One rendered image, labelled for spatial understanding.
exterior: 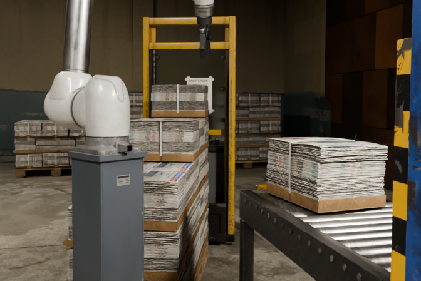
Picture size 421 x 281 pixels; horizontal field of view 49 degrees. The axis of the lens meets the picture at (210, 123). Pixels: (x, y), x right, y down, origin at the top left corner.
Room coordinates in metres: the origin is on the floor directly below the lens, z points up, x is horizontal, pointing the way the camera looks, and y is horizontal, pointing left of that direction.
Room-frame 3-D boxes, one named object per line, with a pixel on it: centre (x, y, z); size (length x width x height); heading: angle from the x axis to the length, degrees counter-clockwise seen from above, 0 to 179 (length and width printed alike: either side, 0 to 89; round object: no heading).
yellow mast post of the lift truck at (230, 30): (3.73, -0.16, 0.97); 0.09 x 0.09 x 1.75; 85
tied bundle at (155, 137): (2.74, 0.27, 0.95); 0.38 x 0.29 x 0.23; 84
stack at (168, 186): (2.60, 0.28, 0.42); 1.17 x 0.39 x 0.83; 175
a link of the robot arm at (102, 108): (1.67, 0.38, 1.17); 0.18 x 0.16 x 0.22; 54
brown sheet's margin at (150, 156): (2.73, 0.27, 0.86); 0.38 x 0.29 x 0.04; 84
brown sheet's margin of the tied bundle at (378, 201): (1.66, -0.47, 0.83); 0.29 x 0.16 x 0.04; 111
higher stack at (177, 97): (3.32, 0.21, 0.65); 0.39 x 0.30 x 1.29; 85
